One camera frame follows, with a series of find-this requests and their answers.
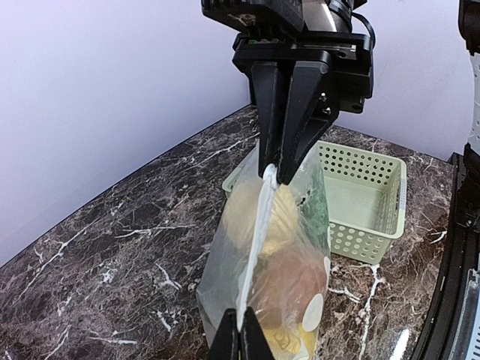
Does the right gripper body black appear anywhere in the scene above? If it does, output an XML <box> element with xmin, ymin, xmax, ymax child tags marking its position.
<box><xmin>201</xmin><ymin>1</ymin><xmax>375</xmax><ymax>114</ymax></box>

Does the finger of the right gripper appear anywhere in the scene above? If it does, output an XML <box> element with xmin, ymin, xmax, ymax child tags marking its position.
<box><xmin>251</xmin><ymin>61</ymin><xmax>289</xmax><ymax>178</ymax></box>
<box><xmin>277</xmin><ymin>61</ymin><xmax>339</xmax><ymax>185</ymax></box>

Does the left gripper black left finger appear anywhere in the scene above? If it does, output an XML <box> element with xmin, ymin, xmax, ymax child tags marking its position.
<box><xmin>206</xmin><ymin>308</ymin><xmax>239</xmax><ymax>360</ymax></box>

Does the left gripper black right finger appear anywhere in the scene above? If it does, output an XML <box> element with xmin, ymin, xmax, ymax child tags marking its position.
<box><xmin>239</xmin><ymin>307</ymin><xmax>275</xmax><ymax>360</ymax></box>

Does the yellow lemon toy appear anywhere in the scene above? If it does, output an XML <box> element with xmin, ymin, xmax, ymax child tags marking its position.
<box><xmin>263</xmin><ymin>324</ymin><xmax>318</xmax><ymax>359</ymax></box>

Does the brown bun toy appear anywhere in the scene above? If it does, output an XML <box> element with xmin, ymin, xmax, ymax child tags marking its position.
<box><xmin>248</xmin><ymin>247</ymin><xmax>327</xmax><ymax>329</ymax></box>

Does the green plastic basket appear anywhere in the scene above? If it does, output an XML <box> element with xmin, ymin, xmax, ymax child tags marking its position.
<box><xmin>214</xmin><ymin>141</ymin><xmax>407</xmax><ymax>268</ymax></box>

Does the green cucumber toy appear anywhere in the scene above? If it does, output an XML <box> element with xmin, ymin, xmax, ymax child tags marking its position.
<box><xmin>300</xmin><ymin>178</ymin><xmax>330</xmax><ymax>249</ymax></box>

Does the clear polka dot zip bag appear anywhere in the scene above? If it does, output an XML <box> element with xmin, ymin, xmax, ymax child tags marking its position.
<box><xmin>196</xmin><ymin>145</ymin><xmax>331</xmax><ymax>359</ymax></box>

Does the cream cauliflower toy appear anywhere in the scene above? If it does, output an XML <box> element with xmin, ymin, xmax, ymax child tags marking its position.
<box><xmin>222</xmin><ymin>181</ymin><xmax>299</xmax><ymax>257</ymax></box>

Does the black front rail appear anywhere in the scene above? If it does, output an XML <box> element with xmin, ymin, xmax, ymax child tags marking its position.
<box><xmin>411</xmin><ymin>146</ymin><xmax>479</xmax><ymax>359</ymax></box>

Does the white slotted cable duct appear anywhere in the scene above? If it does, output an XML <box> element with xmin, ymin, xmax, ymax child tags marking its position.
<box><xmin>451</xmin><ymin>269</ymin><xmax>479</xmax><ymax>359</ymax></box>

